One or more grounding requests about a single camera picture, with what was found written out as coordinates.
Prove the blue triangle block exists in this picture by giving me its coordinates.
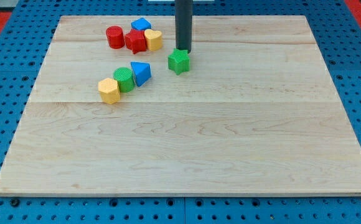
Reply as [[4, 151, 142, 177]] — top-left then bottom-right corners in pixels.
[[131, 62, 151, 87]]

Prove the yellow heart block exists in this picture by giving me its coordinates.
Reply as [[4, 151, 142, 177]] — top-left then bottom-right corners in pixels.
[[144, 29, 163, 51]]

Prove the green star block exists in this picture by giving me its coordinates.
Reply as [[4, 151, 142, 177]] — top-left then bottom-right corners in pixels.
[[168, 49, 190, 75]]

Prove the green cylinder block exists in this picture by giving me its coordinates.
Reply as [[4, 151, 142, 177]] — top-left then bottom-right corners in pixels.
[[113, 67, 134, 93]]

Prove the yellow hexagon block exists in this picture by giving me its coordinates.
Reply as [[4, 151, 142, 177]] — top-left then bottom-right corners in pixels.
[[98, 78, 121, 104]]

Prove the light wooden board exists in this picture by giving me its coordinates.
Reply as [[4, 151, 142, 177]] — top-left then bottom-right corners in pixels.
[[0, 16, 361, 197]]

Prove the red star block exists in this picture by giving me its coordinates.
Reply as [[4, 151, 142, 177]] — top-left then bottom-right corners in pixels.
[[124, 29, 146, 54]]

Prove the blue cube block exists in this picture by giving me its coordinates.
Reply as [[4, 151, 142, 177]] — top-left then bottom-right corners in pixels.
[[131, 17, 152, 30]]

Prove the red cylinder block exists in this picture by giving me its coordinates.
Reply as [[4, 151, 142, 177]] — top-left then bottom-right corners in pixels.
[[106, 26, 125, 49]]

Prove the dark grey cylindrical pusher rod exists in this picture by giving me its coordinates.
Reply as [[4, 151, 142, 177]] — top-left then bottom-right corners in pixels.
[[175, 0, 193, 54]]

